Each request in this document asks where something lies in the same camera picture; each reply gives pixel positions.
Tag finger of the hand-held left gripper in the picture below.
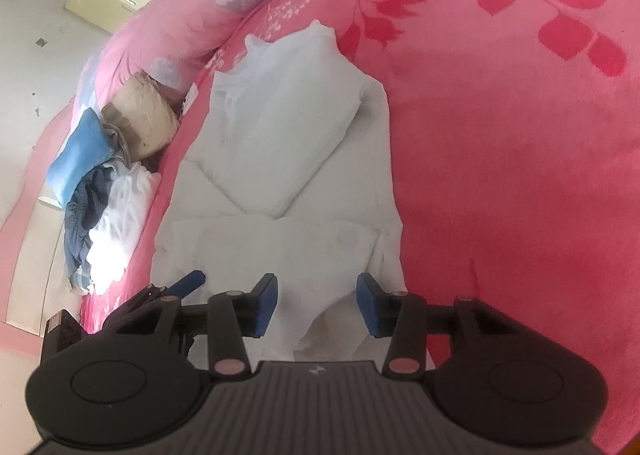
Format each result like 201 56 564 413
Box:
160 270 207 298

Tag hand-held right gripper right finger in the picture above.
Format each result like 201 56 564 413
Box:
356 273 521 378

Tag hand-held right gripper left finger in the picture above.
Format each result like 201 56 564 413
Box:
107 274 279 381

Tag light grey shirt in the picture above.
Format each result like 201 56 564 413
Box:
150 20 406 361

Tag white garment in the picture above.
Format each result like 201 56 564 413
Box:
82 162 163 296

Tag pink headboard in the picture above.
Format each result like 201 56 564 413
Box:
0 105 96 351

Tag dark grey garment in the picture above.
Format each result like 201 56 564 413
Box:
62 167 118 276

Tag light grey garment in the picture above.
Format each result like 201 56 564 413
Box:
102 122 133 170

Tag blue cloth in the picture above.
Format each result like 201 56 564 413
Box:
46 107 113 208

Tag beige pants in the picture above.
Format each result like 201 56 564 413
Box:
101 72 181 163

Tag pink grey floral quilt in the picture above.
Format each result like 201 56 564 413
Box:
75 0 351 106

